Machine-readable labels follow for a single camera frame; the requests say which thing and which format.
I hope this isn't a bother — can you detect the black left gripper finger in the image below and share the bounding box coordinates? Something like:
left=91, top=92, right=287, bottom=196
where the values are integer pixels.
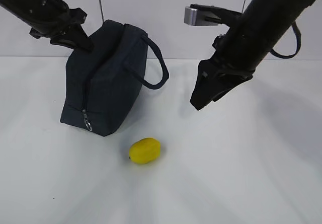
left=65, top=24, right=94, bottom=52
left=50, top=29, right=75, bottom=49

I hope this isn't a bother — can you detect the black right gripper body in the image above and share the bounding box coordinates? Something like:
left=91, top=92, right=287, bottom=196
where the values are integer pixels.
left=197, top=34, right=257, bottom=83

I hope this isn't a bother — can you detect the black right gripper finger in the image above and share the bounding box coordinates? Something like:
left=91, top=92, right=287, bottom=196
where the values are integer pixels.
left=212, top=77, right=252, bottom=102
left=190, top=60, right=238, bottom=111

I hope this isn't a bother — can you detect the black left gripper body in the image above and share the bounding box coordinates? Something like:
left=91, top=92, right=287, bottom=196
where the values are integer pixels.
left=29, top=0, right=87, bottom=39

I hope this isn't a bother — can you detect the navy blue lunch bag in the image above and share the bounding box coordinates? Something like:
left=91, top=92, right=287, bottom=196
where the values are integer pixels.
left=60, top=20, right=169, bottom=136

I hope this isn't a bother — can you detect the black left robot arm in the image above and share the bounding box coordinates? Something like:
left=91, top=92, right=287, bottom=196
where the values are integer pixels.
left=1, top=0, right=94, bottom=52

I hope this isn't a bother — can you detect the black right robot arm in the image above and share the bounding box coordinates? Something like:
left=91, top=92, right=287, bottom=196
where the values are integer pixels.
left=184, top=0, right=316, bottom=110

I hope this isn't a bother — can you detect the yellow lemon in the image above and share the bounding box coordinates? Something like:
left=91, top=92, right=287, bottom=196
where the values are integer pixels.
left=129, top=138, right=161, bottom=164

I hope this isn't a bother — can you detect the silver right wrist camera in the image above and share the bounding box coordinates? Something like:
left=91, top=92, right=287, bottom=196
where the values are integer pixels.
left=184, top=4, right=243, bottom=27

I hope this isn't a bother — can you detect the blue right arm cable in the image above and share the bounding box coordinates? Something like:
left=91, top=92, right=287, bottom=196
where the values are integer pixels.
left=270, top=21, right=302, bottom=59

